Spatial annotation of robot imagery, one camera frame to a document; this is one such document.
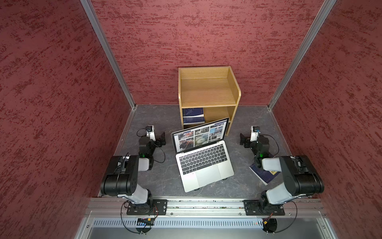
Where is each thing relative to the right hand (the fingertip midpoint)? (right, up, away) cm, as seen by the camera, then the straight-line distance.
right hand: (247, 134), depth 95 cm
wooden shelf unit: (-23, +29, -9) cm, 38 cm away
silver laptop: (-31, -11, -12) cm, 34 cm away
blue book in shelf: (-36, +12, -5) cm, 39 cm away
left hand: (-59, 0, -1) cm, 59 cm away
